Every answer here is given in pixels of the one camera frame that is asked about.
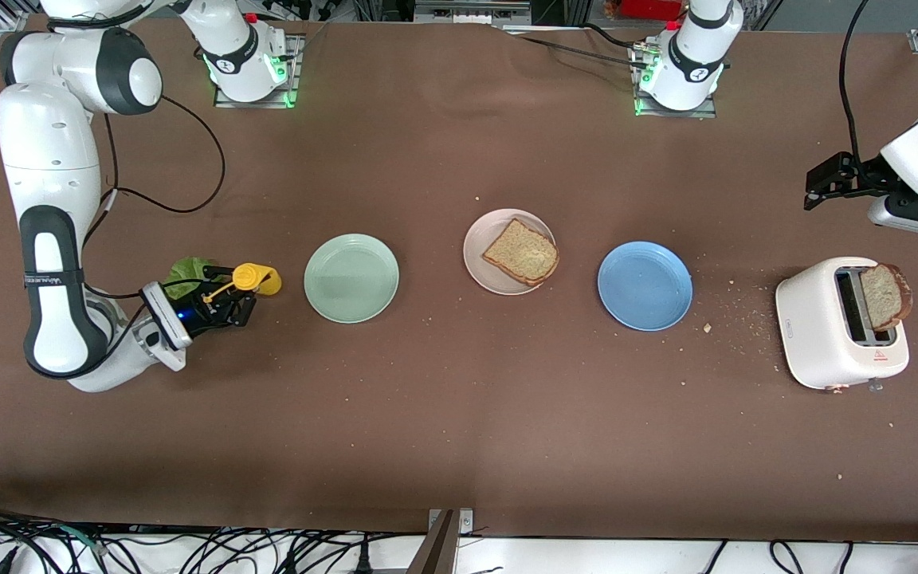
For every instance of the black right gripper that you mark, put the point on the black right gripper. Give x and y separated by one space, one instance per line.
198 312

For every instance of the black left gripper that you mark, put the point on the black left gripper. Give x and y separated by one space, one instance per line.
865 172

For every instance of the yellow mustard squeeze bottle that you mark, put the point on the yellow mustard squeeze bottle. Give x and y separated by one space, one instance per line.
250 276

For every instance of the green lettuce leaf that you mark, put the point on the green lettuce leaf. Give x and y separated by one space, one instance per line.
188 269

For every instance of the brown crusted bread slice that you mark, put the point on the brown crusted bread slice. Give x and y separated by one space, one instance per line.
523 253
885 296

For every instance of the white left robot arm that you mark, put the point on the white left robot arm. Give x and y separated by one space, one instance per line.
694 56

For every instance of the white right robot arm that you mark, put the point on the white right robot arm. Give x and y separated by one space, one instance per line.
52 159

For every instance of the mint green plate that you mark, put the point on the mint green plate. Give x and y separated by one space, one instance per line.
351 279

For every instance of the blue plate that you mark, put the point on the blue plate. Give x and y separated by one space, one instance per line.
645 287

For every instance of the beige plate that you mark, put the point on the beige plate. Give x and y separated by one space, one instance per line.
479 267

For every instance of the white two-slot toaster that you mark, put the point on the white two-slot toaster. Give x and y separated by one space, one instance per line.
814 335

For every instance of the red background box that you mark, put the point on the red background box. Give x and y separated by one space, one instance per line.
650 8

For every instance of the grey metal background box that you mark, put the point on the grey metal background box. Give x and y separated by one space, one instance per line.
471 9

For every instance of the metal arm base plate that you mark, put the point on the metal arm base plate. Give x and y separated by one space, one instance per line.
706 112
293 76

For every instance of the grey metal table bracket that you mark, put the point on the grey metal table bracket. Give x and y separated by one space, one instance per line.
439 542

